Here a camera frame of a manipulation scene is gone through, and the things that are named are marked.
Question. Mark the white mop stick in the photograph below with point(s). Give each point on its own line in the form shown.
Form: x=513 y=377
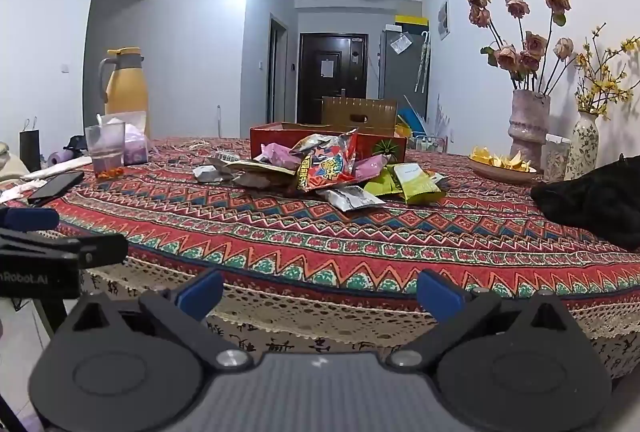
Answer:
x=219 y=122

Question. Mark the dark entrance door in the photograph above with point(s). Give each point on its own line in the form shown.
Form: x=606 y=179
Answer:
x=345 y=77

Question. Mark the brown cardboard box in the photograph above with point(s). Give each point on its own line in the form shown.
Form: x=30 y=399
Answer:
x=360 y=108

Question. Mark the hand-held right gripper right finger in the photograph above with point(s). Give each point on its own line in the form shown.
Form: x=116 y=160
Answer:
x=440 y=296

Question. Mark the brown snack packet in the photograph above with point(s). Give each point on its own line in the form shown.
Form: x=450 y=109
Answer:
x=260 y=177

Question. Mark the interior door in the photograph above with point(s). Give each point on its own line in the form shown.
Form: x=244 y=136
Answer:
x=277 y=70

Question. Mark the brown plate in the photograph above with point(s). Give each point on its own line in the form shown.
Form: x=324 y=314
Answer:
x=492 y=173

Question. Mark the white paper notice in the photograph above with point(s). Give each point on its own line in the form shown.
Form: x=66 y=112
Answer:
x=327 y=69

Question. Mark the black cloth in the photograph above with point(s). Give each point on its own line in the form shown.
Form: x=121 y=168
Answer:
x=595 y=202

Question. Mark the clear plastic bag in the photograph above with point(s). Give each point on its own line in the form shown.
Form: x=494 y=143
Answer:
x=401 y=42

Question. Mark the white floral vase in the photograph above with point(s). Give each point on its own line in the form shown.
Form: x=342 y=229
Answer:
x=582 y=145

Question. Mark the red cardboard box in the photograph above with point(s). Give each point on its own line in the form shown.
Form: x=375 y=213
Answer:
x=261 y=141

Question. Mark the black paper bag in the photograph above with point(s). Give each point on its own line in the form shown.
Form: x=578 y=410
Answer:
x=30 y=140

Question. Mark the purple roll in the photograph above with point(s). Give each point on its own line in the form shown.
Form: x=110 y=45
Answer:
x=61 y=158

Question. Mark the glass jar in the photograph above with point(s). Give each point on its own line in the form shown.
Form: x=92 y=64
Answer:
x=556 y=160

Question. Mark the dried pink roses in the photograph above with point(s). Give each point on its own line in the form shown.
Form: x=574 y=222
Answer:
x=530 y=47

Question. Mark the pink ceramic vase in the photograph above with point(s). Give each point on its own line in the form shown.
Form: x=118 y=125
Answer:
x=529 y=127

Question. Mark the green snack packet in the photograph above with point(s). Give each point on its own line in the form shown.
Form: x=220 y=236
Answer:
x=417 y=184
x=380 y=187

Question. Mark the blue folder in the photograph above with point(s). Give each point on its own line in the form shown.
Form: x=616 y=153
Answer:
x=411 y=122

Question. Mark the wall picture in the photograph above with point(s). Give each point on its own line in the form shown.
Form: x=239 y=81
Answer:
x=443 y=20

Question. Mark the purple tissue pack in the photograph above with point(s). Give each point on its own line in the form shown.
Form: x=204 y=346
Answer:
x=136 y=143

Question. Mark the grey snack packet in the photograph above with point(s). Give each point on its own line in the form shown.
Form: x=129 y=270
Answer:
x=207 y=173

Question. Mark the clear plastic cup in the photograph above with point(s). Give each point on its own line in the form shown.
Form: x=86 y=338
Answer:
x=105 y=145

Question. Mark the yellow flower branches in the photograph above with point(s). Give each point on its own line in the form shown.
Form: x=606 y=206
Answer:
x=607 y=77

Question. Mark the yellow box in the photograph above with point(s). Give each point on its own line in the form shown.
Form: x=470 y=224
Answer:
x=412 y=22

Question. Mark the grey fridge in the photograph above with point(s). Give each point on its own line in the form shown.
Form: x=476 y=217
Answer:
x=400 y=77

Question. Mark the black phone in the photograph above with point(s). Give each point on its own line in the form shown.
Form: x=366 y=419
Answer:
x=55 y=187

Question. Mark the beige cloth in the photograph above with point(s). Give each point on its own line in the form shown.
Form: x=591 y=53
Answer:
x=12 y=160

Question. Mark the white umbrella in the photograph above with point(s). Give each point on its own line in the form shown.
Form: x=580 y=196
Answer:
x=423 y=62

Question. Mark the silver red snack packet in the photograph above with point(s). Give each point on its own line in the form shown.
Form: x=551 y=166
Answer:
x=320 y=141

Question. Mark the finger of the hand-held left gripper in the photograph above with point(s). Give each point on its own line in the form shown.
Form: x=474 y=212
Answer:
x=100 y=252
x=30 y=218

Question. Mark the pink snack packet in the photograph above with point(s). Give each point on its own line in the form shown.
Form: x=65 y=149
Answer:
x=277 y=155
x=372 y=167

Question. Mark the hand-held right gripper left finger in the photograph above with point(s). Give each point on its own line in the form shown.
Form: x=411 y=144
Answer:
x=202 y=294

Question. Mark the yellow thermos jug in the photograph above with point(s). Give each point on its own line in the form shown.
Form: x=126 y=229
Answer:
x=126 y=92

